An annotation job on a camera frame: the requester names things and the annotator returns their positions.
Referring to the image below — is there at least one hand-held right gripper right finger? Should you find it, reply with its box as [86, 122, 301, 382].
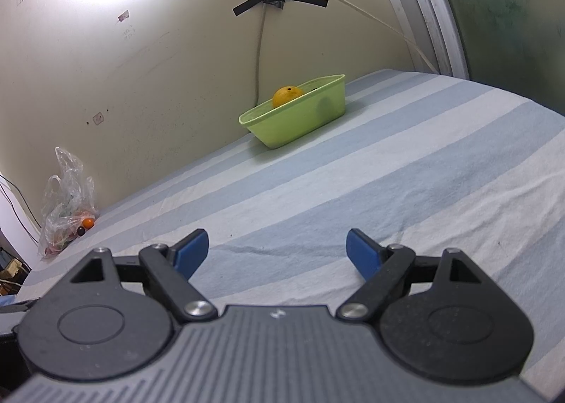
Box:
[336, 229, 484, 322]

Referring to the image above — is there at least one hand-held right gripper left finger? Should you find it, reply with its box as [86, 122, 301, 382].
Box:
[71, 229, 218, 323]

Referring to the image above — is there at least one green plastic basket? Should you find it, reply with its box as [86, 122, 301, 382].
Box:
[238, 73, 346, 150]

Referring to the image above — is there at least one yellow tomato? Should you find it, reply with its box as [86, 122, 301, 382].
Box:
[272, 85, 304, 109]

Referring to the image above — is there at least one striped bed sheet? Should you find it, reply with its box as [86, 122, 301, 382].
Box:
[18, 69, 565, 403]

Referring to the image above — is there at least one clear plastic bag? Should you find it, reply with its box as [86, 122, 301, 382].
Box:
[37, 147, 100, 259]

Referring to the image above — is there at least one black hanging cable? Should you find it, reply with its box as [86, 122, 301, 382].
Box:
[0, 186, 40, 249]
[0, 173, 42, 231]

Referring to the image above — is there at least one beige wall cable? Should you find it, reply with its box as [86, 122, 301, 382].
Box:
[252, 1, 268, 107]

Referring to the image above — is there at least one white power cable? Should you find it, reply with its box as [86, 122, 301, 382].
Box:
[262, 0, 440, 75]

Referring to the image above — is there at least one white window frame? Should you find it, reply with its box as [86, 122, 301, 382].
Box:
[362, 0, 565, 117]

